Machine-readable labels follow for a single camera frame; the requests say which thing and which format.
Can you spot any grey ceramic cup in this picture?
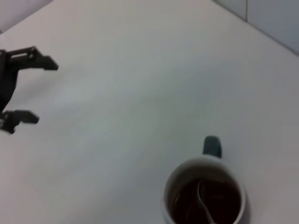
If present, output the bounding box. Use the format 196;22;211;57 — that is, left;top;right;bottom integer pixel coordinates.
163;135;248;224

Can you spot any pink handled metal spoon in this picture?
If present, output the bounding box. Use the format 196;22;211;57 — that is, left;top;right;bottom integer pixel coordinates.
197;181;216;224

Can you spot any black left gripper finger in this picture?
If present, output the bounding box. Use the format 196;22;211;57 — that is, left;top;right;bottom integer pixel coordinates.
5;46;59;71
0;109;40;134

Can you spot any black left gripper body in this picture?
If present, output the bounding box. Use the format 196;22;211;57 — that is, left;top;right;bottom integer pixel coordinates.
0;49;21;113

